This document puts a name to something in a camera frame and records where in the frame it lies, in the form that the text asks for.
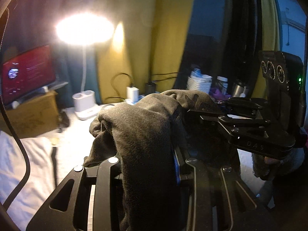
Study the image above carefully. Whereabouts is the dark window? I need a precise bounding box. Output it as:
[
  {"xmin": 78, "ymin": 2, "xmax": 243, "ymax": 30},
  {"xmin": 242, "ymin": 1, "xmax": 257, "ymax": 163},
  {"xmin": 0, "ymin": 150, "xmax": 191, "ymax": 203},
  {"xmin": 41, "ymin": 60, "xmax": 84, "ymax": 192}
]
[{"xmin": 178, "ymin": 0, "xmax": 265, "ymax": 89}]

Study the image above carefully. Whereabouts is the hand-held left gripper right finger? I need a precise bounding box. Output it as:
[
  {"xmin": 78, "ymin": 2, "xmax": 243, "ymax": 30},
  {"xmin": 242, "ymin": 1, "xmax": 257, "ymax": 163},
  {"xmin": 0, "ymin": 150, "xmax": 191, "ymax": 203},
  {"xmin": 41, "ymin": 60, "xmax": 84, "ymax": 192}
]
[{"xmin": 172, "ymin": 147, "xmax": 282, "ymax": 231}]

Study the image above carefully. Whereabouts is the white desk lamp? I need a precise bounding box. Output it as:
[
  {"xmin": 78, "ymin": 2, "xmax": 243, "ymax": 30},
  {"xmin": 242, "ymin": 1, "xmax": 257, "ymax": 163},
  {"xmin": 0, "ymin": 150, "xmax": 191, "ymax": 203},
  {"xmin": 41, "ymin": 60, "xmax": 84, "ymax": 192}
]
[{"xmin": 55, "ymin": 13, "xmax": 115, "ymax": 121}]

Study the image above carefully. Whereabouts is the stainless steel tumbler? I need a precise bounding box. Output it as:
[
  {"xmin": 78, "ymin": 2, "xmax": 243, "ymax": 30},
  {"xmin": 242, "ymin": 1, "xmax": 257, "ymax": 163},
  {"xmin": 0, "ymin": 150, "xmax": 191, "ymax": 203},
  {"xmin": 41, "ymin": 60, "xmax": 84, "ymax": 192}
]
[{"xmin": 232, "ymin": 79, "xmax": 251, "ymax": 98}]

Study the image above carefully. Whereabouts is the yellow curtain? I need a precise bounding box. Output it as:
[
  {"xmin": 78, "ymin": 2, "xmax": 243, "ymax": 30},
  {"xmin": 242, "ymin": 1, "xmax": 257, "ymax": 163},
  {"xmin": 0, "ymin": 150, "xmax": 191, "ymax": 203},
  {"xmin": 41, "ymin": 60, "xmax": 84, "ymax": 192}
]
[
  {"xmin": 257, "ymin": 0, "xmax": 282, "ymax": 87},
  {"xmin": 96, "ymin": 0, "xmax": 195, "ymax": 104}
]

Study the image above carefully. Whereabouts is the brown t-shirt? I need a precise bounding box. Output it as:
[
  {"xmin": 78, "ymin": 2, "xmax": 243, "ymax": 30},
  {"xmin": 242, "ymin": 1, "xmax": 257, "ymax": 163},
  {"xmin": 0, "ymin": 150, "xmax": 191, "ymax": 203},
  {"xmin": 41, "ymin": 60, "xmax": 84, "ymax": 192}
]
[{"xmin": 83, "ymin": 89, "xmax": 241, "ymax": 231}]

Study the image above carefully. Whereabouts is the dark curtain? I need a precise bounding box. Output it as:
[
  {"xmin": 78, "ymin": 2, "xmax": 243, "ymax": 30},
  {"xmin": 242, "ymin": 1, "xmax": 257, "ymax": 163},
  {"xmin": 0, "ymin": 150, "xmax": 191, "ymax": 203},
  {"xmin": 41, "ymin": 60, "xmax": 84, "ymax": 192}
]
[{"xmin": 55, "ymin": 43, "xmax": 101, "ymax": 106}]

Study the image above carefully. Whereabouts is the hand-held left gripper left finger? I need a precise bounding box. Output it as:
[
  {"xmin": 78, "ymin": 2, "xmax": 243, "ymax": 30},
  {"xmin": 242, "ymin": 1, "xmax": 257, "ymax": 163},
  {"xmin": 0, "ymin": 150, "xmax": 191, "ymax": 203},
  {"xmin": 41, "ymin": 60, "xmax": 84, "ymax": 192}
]
[{"xmin": 26, "ymin": 158, "xmax": 124, "ymax": 231}]

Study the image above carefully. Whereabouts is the thick black cable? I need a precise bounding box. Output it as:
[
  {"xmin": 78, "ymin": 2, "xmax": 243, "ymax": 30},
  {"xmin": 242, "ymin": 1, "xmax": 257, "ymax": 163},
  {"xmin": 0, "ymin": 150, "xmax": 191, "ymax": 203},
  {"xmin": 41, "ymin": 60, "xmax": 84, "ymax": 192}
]
[{"xmin": 0, "ymin": 5, "xmax": 30, "ymax": 212}]

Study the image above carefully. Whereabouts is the person's right forearm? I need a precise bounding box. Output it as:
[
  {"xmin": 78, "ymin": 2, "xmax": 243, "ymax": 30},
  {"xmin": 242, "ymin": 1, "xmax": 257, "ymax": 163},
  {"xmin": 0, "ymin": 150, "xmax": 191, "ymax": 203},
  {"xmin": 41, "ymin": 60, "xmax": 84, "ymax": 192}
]
[{"xmin": 251, "ymin": 147, "xmax": 308, "ymax": 181}]

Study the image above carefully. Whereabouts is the cardboard box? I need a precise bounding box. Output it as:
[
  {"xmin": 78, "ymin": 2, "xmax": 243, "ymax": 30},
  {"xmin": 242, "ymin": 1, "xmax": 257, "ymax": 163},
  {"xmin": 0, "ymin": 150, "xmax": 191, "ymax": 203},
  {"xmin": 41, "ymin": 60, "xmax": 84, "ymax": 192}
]
[{"xmin": 0, "ymin": 90, "xmax": 60, "ymax": 139}]

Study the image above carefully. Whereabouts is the black charger cable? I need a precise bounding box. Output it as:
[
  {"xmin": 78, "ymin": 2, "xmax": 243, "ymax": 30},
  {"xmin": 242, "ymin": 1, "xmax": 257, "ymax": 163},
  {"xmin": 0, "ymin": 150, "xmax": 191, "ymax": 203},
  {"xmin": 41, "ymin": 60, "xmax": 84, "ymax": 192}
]
[
  {"xmin": 151, "ymin": 72, "xmax": 180, "ymax": 83},
  {"xmin": 112, "ymin": 73, "xmax": 134, "ymax": 101}
]

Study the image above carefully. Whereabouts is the white charger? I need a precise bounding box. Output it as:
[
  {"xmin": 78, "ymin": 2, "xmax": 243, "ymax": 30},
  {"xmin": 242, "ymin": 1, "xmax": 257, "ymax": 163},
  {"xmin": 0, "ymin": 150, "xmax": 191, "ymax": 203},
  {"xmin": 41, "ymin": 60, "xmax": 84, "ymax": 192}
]
[{"xmin": 127, "ymin": 85, "xmax": 139, "ymax": 101}]

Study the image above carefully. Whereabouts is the white perforated basket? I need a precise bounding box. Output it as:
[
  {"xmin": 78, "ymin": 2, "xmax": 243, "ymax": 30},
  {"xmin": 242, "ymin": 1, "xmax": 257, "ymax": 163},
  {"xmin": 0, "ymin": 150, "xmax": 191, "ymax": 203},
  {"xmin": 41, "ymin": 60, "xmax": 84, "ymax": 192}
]
[{"xmin": 186, "ymin": 76, "xmax": 212, "ymax": 93}]

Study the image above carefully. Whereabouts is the tablet with red screen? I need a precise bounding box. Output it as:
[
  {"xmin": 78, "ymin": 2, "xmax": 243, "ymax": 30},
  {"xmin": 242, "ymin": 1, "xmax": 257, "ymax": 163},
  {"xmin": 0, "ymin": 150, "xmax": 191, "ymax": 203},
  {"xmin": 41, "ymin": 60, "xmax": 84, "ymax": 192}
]
[{"xmin": 1, "ymin": 44, "xmax": 57, "ymax": 105}]

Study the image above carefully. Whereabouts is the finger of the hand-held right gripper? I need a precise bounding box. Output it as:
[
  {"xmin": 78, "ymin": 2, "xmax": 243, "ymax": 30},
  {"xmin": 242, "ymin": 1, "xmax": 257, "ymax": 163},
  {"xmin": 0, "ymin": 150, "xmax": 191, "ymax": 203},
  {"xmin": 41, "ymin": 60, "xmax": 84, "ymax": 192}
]
[
  {"xmin": 186, "ymin": 109, "xmax": 271, "ymax": 130},
  {"xmin": 218, "ymin": 97, "xmax": 263, "ymax": 116}
]

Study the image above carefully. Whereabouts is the purple soft item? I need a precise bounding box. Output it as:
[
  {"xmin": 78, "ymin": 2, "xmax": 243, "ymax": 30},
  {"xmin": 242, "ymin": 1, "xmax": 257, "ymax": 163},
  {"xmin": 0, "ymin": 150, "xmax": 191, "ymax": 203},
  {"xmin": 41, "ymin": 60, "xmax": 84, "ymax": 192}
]
[{"xmin": 209, "ymin": 88, "xmax": 231, "ymax": 100}]

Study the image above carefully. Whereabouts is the black charger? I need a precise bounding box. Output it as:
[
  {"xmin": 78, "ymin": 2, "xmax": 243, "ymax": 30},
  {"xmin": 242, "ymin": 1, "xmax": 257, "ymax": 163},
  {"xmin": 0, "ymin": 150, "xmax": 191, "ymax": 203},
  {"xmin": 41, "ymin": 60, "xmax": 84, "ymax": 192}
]
[{"xmin": 145, "ymin": 82, "xmax": 157, "ymax": 96}]

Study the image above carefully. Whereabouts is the person's right hand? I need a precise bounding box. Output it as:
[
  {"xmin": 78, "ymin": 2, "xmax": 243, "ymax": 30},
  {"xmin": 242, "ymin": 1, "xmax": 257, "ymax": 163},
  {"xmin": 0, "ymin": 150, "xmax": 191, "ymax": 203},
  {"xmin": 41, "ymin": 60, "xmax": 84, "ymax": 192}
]
[{"xmin": 263, "ymin": 157, "xmax": 281, "ymax": 166}]

